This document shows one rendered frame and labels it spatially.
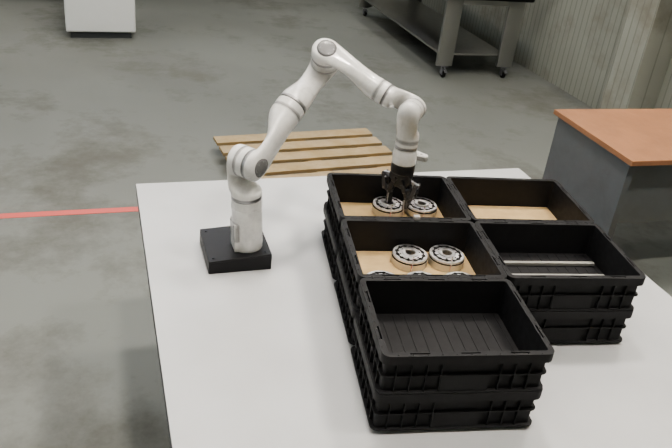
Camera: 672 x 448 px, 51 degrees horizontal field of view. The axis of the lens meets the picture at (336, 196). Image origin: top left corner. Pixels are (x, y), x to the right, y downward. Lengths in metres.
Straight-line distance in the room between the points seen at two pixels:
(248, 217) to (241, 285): 0.20
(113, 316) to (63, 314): 0.20
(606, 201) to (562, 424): 2.03
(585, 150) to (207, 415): 2.67
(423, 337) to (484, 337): 0.16
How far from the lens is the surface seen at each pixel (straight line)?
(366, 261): 2.04
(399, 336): 1.78
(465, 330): 1.85
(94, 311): 3.21
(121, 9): 6.91
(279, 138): 2.06
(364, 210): 2.30
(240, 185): 2.09
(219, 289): 2.10
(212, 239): 2.24
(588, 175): 3.85
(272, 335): 1.94
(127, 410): 2.75
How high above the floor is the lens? 1.91
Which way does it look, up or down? 27 degrees down
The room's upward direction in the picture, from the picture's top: 7 degrees clockwise
